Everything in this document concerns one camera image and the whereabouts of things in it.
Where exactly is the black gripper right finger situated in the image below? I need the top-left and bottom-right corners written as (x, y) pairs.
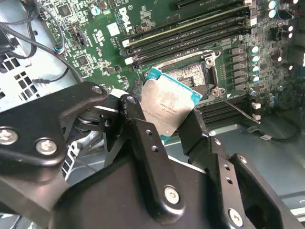
top-left (178, 109), bottom-right (297, 229)

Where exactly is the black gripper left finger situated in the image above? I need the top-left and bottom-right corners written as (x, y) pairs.
top-left (0, 80), bottom-right (187, 217)

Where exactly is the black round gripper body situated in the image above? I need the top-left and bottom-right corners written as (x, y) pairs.
top-left (51, 152), bottom-right (224, 229)

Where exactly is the silver CPU with green edge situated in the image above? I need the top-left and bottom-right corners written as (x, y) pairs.
top-left (140, 66), bottom-right (203, 144)

